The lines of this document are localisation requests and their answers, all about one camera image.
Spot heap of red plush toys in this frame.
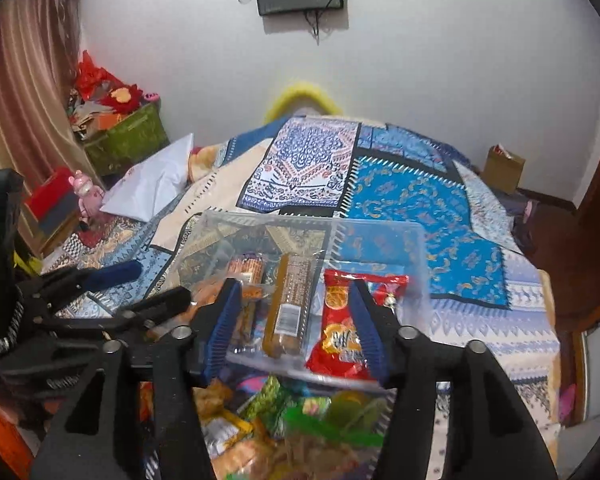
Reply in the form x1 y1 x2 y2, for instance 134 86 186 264
67 50 161 136

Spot black hanging cable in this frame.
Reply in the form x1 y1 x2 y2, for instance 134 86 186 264
304 7 332 45

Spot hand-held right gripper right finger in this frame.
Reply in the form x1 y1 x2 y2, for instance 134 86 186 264
347 279 561 480

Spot blue patterned blanket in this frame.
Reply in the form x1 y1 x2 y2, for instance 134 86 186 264
40 115 563 480

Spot clear plastic container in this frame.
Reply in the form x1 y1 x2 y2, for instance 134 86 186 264
177 210 431 393

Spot red and grey box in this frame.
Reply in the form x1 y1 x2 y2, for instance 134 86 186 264
25 167 81 253

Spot dark bag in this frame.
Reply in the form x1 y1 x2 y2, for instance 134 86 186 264
511 200 540 253

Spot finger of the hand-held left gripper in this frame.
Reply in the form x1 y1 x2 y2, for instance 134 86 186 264
17 261 142 321
40 287 192 342

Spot green storage box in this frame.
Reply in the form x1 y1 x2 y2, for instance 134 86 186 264
82 100 168 176

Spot orange striped snack tube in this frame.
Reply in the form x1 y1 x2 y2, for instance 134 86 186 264
225 254 267 356

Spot pile of mixed snack packets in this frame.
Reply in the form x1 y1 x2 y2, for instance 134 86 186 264
140 375 398 480

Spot pink toy figure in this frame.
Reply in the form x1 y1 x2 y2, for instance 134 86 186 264
72 170 106 222

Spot long brown biscuit packet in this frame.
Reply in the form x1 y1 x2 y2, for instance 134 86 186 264
262 254 313 358

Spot white pillow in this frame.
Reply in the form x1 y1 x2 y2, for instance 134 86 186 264
100 133 196 222

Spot yellow fluffy ring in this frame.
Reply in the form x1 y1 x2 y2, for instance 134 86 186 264
264 80 343 125

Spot brown cardboard box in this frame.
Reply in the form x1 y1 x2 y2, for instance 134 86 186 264
482 144 526 193

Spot brown striped curtain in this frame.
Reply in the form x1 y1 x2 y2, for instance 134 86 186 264
0 0 88 261

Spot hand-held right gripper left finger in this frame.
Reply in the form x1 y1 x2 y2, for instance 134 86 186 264
27 279 244 480

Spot red snack packet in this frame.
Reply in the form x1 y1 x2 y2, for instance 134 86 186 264
305 269 411 381

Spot orange chips packet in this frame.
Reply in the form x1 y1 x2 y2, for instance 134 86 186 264
187 277 228 311

